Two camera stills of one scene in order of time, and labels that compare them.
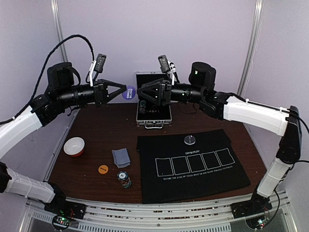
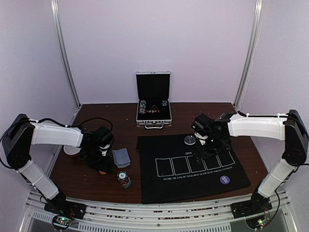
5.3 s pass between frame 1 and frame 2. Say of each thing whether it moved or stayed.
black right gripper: moved
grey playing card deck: stayed
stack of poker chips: stayed
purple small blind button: moved
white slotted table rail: stayed
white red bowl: stayed
